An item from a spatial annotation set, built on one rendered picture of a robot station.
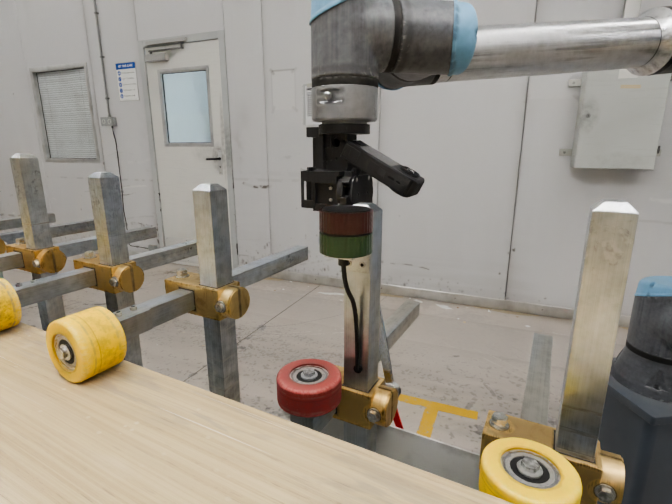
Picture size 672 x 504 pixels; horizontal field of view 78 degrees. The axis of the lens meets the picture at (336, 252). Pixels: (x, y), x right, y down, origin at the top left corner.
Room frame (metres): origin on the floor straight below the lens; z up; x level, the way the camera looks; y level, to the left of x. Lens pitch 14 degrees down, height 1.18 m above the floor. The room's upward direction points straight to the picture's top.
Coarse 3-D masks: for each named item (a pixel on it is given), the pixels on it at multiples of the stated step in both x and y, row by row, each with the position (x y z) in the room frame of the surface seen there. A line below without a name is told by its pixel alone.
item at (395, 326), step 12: (408, 300) 0.82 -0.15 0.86; (396, 312) 0.76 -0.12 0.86; (408, 312) 0.76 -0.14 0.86; (384, 324) 0.70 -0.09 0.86; (396, 324) 0.70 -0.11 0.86; (408, 324) 0.75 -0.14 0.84; (396, 336) 0.69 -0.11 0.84; (300, 420) 0.44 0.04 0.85; (312, 420) 0.43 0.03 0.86; (324, 420) 0.45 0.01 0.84
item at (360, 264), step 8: (328, 208) 0.45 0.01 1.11; (336, 208) 0.45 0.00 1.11; (344, 208) 0.45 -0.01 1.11; (352, 208) 0.45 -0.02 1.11; (360, 208) 0.45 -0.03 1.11; (368, 208) 0.45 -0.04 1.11; (328, 256) 0.44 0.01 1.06; (368, 256) 0.47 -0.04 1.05; (344, 264) 0.44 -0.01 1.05; (352, 264) 0.48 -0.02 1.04; (360, 264) 0.47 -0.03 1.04; (368, 264) 0.47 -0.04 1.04; (344, 272) 0.44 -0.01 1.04; (360, 272) 0.47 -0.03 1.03; (368, 272) 0.47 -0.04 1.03; (344, 280) 0.45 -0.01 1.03; (352, 296) 0.46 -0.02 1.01; (352, 304) 0.46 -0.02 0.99; (360, 368) 0.47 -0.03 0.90
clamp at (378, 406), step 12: (384, 384) 0.50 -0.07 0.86; (348, 396) 0.47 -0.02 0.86; (360, 396) 0.47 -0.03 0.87; (372, 396) 0.46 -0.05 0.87; (384, 396) 0.46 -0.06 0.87; (396, 396) 0.49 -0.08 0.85; (336, 408) 0.48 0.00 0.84; (348, 408) 0.47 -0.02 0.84; (360, 408) 0.47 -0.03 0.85; (372, 408) 0.46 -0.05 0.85; (384, 408) 0.45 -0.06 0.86; (396, 408) 0.49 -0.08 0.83; (348, 420) 0.47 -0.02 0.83; (360, 420) 0.47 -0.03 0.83; (372, 420) 0.45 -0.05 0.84; (384, 420) 0.45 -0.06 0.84
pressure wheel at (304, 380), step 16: (288, 368) 0.47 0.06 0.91; (304, 368) 0.47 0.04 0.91; (320, 368) 0.47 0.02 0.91; (336, 368) 0.47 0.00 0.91; (288, 384) 0.43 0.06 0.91; (304, 384) 0.43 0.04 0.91; (320, 384) 0.43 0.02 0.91; (336, 384) 0.43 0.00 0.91; (288, 400) 0.42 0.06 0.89; (304, 400) 0.41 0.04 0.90; (320, 400) 0.42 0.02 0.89; (336, 400) 0.43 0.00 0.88; (304, 416) 0.41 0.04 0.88
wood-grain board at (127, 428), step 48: (0, 336) 0.57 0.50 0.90; (0, 384) 0.44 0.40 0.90; (48, 384) 0.44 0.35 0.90; (96, 384) 0.44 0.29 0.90; (144, 384) 0.44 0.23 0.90; (0, 432) 0.35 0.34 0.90; (48, 432) 0.35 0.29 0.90; (96, 432) 0.35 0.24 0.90; (144, 432) 0.35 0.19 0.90; (192, 432) 0.35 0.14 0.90; (240, 432) 0.35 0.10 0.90; (288, 432) 0.35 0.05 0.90; (0, 480) 0.29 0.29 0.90; (48, 480) 0.29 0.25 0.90; (96, 480) 0.29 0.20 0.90; (144, 480) 0.29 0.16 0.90; (192, 480) 0.29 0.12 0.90; (240, 480) 0.29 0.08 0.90; (288, 480) 0.29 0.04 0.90; (336, 480) 0.29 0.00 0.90; (384, 480) 0.29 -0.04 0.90; (432, 480) 0.29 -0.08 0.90
